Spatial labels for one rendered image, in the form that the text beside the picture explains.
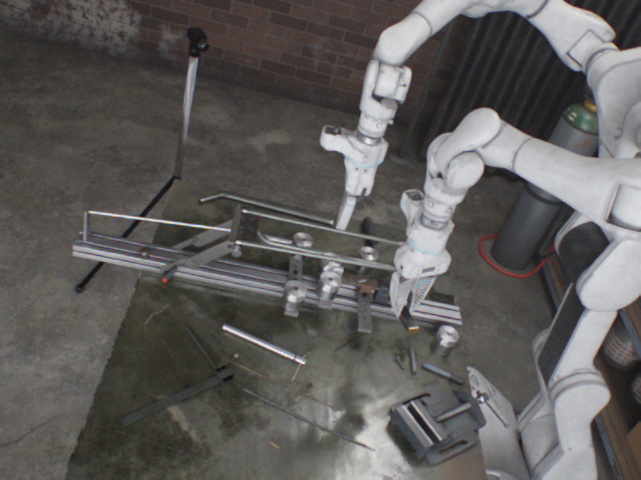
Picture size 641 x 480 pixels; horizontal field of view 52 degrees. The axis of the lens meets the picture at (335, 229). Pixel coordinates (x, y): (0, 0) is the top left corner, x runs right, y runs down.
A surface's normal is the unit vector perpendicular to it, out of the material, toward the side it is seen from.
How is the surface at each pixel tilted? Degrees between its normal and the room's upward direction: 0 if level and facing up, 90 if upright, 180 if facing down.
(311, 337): 0
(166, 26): 90
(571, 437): 94
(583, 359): 90
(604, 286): 90
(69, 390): 0
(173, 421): 0
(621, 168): 28
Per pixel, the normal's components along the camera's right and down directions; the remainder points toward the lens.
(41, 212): 0.26, -0.76
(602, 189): -0.63, 0.16
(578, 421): 0.07, 0.63
